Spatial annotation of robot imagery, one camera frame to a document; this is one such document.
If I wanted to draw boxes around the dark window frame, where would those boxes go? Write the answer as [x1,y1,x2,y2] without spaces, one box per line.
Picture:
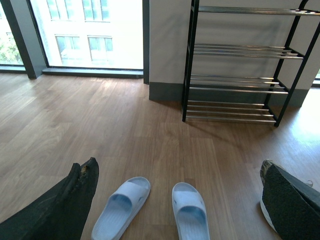
[0,0,150,85]

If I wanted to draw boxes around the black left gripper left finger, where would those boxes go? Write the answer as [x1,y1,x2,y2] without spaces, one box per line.
[0,157,99,240]

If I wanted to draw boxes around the black metal shoe rack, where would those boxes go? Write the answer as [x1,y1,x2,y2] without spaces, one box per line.
[182,0,320,126]

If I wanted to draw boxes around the grey knit sneaker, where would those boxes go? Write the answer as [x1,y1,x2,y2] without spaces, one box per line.
[259,179,315,236]

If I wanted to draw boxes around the light blue slipper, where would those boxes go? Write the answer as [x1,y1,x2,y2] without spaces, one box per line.
[91,176,151,240]
[172,182,210,240]

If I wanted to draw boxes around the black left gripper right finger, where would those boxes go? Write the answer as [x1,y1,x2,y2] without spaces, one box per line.
[260,159,320,240]

